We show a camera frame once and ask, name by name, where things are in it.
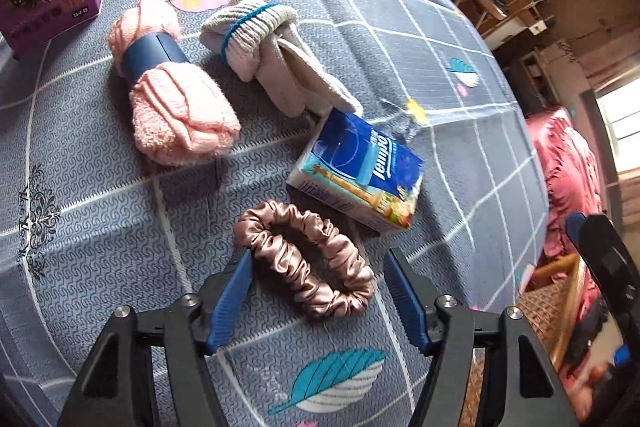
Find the pink socks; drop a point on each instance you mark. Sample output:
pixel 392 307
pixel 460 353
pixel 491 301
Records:
pixel 175 117

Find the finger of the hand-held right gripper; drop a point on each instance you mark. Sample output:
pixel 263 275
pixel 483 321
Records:
pixel 607 267

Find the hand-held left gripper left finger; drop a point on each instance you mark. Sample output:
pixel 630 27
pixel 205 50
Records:
pixel 230 302

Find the white knit gloves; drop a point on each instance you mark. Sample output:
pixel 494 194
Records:
pixel 260 37

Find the blue tissue pack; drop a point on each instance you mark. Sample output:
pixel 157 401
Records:
pixel 360 167

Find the pink ruffled blanket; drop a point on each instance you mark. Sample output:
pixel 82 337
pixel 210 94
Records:
pixel 565 157

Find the wicker chair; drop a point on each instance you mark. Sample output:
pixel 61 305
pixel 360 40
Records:
pixel 540 307

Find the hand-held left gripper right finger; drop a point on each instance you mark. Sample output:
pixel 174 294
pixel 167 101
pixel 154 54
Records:
pixel 405 302

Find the pink satin scrunchie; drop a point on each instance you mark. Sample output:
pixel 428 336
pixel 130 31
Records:
pixel 320 294

